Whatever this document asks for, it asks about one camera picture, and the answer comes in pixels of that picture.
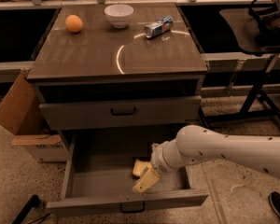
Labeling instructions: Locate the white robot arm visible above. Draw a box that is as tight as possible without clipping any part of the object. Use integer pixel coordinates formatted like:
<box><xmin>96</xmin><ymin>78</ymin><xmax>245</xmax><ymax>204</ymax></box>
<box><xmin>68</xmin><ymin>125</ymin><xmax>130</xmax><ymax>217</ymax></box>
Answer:
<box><xmin>133</xmin><ymin>125</ymin><xmax>280</xmax><ymax>193</ymax></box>

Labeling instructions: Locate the black floor stand leg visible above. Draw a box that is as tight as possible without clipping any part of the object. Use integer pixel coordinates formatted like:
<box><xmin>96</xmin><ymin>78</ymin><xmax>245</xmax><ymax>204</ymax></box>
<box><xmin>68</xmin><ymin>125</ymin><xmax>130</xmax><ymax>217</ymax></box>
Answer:
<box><xmin>12</xmin><ymin>194</ymin><xmax>50</xmax><ymax>224</ymax></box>

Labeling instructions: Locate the brown cardboard box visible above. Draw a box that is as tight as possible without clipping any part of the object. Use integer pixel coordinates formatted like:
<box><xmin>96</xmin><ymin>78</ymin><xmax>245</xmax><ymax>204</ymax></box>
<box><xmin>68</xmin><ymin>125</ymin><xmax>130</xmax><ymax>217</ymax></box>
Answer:
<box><xmin>0</xmin><ymin>70</ymin><xmax>68</xmax><ymax>162</ymax></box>

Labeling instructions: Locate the black headset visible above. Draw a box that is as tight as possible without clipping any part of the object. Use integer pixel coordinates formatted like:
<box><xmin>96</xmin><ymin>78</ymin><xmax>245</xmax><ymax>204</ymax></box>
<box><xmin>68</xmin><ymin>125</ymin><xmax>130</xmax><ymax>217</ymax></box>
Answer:
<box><xmin>248</xmin><ymin>0</ymin><xmax>280</xmax><ymax>47</ymax></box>

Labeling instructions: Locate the grey drawer cabinet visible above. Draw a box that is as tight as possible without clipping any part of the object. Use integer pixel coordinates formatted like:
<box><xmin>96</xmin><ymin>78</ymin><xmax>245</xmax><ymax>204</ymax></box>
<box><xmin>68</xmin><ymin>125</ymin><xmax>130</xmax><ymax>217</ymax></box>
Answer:
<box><xmin>27</xmin><ymin>3</ymin><xmax>207</xmax><ymax>143</ymax></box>

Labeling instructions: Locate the white bowl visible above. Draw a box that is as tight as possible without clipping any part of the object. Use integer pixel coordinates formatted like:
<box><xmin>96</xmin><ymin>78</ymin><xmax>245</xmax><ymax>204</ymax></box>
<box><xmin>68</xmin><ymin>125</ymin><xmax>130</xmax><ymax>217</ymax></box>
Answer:
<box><xmin>105</xmin><ymin>4</ymin><xmax>133</xmax><ymax>28</ymax></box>

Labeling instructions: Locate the open grey middle drawer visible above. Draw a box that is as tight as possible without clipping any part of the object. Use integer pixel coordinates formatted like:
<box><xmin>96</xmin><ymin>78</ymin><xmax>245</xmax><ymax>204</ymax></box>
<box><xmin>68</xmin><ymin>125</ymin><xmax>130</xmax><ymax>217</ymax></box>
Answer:
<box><xmin>47</xmin><ymin>125</ymin><xmax>208</xmax><ymax>217</ymax></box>

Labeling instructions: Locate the black folding table stand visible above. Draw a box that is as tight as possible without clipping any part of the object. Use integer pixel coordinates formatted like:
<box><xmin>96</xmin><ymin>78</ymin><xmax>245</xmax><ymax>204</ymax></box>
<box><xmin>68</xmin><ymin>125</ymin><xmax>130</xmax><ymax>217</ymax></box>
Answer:
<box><xmin>198</xmin><ymin>53</ymin><xmax>280</xmax><ymax>128</ymax></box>

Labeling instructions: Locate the orange fruit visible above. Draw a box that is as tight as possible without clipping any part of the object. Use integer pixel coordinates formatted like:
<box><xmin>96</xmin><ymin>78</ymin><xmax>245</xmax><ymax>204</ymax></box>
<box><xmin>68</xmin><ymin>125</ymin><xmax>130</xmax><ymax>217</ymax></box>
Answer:
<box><xmin>65</xmin><ymin>15</ymin><xmax>83</xmax><ymax>33</ymax></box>

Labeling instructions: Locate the closed grey upper drawer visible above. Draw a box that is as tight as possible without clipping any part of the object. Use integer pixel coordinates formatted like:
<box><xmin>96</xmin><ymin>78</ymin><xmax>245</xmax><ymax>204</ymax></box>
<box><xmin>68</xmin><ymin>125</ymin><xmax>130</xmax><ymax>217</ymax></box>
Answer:
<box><xmin>40</xmin><ymin>96</ymin><xmax>201</xmax><ymax>130</ymax></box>

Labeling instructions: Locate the yellow sponge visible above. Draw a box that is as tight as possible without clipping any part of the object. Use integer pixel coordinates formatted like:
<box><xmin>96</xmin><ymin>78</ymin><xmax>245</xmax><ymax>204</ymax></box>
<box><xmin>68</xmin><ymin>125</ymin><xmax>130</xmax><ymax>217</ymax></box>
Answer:
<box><xmin>133</xmin><ymin>159</ymin><xmax>152</xmax><ymax>177</ymax></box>

